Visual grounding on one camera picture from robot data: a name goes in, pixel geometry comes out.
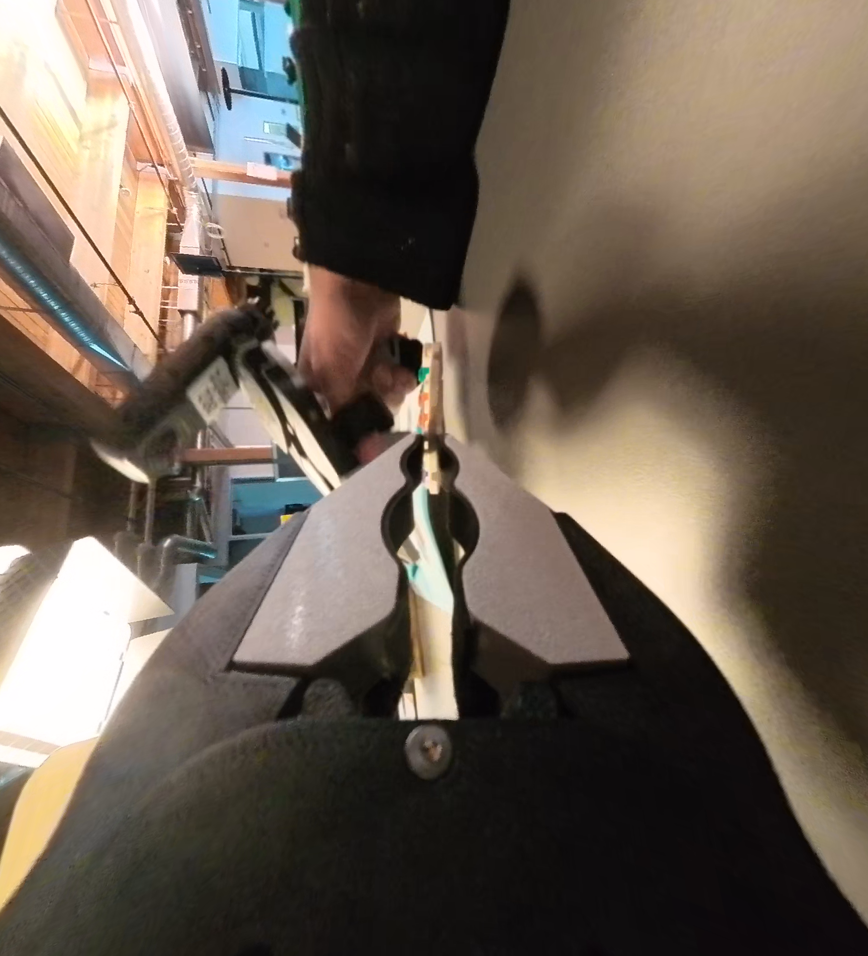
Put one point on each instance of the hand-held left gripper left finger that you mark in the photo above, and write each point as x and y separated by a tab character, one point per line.
314	590

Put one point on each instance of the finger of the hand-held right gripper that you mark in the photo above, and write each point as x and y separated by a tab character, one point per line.
292	429

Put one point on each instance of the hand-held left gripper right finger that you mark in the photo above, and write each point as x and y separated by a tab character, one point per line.
546	590

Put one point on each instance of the light blue instruction booklet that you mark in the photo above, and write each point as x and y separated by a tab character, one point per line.
430	567

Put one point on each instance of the round cream lego plate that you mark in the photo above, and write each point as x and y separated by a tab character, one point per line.
438	388

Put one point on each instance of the person's right hand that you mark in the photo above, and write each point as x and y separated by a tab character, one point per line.
344	336

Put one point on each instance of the bright white light panel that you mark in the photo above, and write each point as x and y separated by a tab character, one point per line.
46	635

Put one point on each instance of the wooden-top white tilting stand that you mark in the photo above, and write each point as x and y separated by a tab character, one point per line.
38	821

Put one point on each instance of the silver ventilation duct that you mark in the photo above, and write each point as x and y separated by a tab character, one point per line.
184	172
31	261
173	553

